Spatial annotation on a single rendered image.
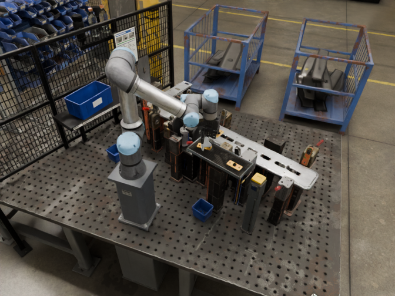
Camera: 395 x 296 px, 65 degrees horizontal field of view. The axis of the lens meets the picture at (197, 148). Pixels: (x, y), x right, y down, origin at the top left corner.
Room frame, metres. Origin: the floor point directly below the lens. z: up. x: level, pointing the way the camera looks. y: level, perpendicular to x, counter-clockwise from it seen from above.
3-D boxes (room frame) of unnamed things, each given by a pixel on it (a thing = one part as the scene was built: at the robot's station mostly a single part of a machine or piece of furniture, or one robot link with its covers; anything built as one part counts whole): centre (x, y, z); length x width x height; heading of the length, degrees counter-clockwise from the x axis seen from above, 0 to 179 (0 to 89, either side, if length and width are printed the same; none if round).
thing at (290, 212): (1.32, -0.65, 0.84); 0.18 x 0.06 x 0.29; 143
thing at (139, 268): (1.22, 0.36, 0.33); 0.31 x 0.31 x 0.66; 71
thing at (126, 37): (2.40, 0.60, 1.30); 0.23 x 0.02 x 0.31; 143
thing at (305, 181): (1.69, -0.17, 1.00); 1.38 x 0.22 x 0.02; 53
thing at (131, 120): (1.35, 0.37, 1.47); 0.15 x 0.12 x 0.55; 2
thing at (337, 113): (3.68, -1.58, 0.47); 1.20 x 0.80 x 0.95; 163
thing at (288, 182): (1.21, -0.51, 0.88); 0.11 x 0.10 x 0.36; 143
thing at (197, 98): (1.35, 0.04, 1.48); 0.11 x 0.11 x 0.08; 2
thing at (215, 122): (1.36, -0.07, 1.32); 0.09 x 0.08 x 0.12; 71
